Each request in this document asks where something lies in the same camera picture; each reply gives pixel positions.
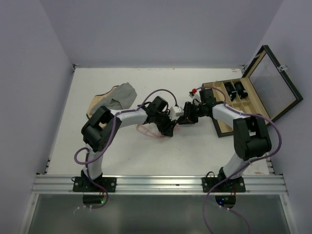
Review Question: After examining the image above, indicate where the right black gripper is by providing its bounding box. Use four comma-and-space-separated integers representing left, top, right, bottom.
176, 101, 206, 124

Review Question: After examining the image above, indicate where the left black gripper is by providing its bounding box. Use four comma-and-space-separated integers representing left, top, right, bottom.
154, 110, 177, 137

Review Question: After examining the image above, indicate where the white pink-trimmed underwear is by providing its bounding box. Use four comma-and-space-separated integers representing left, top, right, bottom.
136, 124, 165, 139

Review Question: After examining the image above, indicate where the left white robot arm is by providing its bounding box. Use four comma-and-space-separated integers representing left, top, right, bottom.
81, 96, 176, 192

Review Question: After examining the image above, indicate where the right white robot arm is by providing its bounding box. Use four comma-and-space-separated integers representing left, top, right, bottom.
177, 89, 272, 192

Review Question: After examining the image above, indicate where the grey underwear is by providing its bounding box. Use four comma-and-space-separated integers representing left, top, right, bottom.
109, 82, 137, 110

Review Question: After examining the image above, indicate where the beige underwear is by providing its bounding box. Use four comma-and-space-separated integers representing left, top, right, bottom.
86, 85, 119, 119

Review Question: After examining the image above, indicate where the black rolled item left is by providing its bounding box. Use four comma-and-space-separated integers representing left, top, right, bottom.
224, 82, 237, 101

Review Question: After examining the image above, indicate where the black rolled item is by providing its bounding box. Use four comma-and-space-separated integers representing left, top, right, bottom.
234, 81, 248, 99
224, 82, 237, 101

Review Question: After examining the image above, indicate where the black rolled item right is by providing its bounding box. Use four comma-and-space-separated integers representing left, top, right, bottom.
234, 81, 248, 99

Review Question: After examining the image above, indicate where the black wooden compartment box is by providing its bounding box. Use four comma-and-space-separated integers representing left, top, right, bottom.
203, 45, 303, 122

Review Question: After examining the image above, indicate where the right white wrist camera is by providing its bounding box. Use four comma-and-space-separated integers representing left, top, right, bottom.
189, 88, 201, 102

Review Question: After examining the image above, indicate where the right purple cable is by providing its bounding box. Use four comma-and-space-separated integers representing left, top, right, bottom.
198, 85, 283, 234

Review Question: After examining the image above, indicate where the purple cable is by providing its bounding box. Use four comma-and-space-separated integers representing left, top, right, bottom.
198, 85, 283, 234
74, 89, 177, 209

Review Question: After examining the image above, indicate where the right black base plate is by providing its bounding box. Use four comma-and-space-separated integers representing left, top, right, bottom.
201, 177, 246, 193

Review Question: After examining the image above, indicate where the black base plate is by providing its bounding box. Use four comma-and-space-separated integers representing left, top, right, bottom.
201, 177, 246, 193
72, 176, 117, 193

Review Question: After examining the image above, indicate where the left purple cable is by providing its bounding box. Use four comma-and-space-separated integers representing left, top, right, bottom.
74, 89, 177, 209

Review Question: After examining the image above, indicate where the aluminium mounting rail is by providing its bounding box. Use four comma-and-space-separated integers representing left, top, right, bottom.
31, 175, 288, 195

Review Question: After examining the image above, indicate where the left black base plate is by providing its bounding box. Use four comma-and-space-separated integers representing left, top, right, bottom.
72, 176, 117, 193

